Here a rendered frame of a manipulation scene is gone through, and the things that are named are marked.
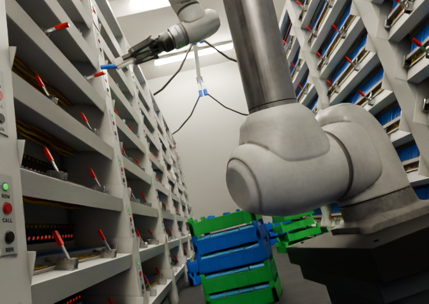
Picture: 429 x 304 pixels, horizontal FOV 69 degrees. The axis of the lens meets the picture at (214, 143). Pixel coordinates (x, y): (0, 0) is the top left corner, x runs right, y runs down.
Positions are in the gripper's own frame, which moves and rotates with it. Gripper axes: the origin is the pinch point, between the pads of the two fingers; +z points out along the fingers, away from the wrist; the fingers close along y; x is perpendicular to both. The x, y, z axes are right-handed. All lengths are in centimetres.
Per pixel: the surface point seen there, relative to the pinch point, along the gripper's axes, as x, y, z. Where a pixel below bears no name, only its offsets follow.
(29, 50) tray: 5.6, 31.4, 21.7
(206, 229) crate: 70, -34, 2
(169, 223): 52, -147, 24
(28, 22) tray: 9.4, 44.6, 16.0
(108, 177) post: 36.3, -6.9, 24.2
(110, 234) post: 55, -7, 32
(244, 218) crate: 73, -28, -15
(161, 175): 15, -147, 12
